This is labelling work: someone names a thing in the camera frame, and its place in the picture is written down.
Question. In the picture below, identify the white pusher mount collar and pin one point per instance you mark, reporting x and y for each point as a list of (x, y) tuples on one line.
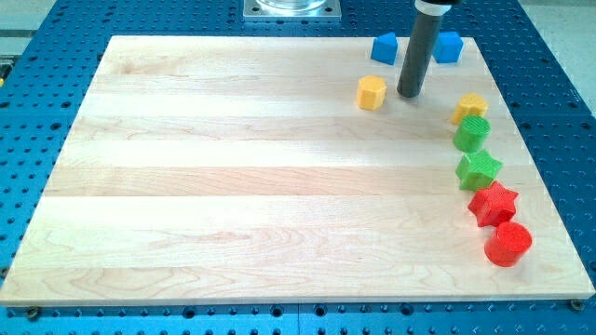
[(431, 9)]

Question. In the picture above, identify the yellow heart block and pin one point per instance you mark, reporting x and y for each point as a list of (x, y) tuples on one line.
[(469, 104)]

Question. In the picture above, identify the yellow hexagon block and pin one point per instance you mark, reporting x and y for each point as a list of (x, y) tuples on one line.
[(371, 92)]

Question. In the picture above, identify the green cylinder block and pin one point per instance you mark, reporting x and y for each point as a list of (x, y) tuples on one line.
[(472, 133)]

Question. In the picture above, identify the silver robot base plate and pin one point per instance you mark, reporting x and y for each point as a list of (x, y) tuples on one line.
[(292, 10)]

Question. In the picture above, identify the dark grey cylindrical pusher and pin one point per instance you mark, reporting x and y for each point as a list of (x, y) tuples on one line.
[(418, 54)]

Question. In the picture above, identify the blue cube block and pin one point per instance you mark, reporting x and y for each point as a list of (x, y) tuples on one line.
[(448, 47)]

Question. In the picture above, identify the green star block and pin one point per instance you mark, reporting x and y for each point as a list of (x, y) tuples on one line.
[(477, 170)]

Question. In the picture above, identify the red star block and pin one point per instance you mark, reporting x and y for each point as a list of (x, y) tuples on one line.
[(493, 205)]

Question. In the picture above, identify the light wooden board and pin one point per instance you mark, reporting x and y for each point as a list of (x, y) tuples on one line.
[(223, 170)]

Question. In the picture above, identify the red cylinder block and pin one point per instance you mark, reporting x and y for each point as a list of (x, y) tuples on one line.
[(508, 243)]

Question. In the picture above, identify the blue triangular block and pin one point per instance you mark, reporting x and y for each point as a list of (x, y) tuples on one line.
[(385, 48)]

